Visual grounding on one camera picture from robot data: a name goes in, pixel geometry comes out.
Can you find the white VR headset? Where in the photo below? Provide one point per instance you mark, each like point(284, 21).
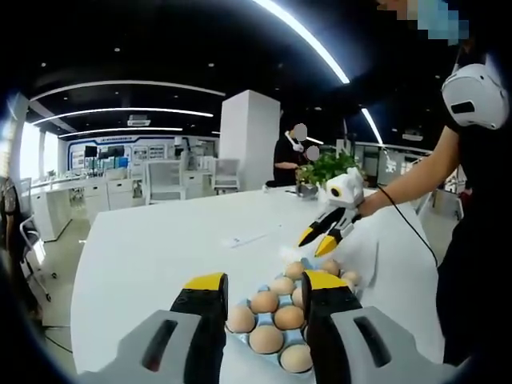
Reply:
point(476, 96)

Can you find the cluster of brown eggs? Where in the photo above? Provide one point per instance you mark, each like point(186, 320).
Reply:
point(266, 338)

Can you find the white cabinet row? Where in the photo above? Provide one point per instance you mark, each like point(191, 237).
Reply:
point(80, 196)

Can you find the long ceiling light strip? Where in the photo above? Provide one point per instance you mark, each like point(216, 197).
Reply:
point(312, 42)

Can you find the white perforated strip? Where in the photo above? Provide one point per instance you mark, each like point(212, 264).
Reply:
point(246, 240)

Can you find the ceiling air conditioner unit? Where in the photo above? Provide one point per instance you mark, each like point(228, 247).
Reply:
point(139, 120)

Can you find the white table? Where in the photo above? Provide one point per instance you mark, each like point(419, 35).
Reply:
point(160, 248)

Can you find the black office chair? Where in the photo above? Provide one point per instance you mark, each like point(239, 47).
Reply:
point(32, 244)

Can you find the person's right hand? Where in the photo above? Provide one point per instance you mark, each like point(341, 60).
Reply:
point(372, 204)

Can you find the green potted plant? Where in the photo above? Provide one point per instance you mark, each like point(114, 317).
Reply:
point(328, 168)

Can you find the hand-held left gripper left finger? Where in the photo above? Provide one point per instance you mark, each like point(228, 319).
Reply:
point(206, 340)

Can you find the white foam egg holder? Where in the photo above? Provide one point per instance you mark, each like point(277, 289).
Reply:
point(368, 256)

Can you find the blue framed wall display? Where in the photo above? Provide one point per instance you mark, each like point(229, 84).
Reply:
point(120, 154)

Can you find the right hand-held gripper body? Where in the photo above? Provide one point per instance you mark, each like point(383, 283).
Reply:
point(348, 188)

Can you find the curved ceiling light strip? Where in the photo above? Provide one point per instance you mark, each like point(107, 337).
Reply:
point(120, 130)
point(160, 109)

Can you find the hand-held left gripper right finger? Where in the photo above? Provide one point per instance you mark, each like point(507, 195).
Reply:
point(324, 340)

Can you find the white mesh chair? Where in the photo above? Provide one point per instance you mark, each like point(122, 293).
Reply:
point(226, 172)
point(164, 180)

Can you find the blue egg tray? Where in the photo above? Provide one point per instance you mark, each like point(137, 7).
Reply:
point(262, 319)

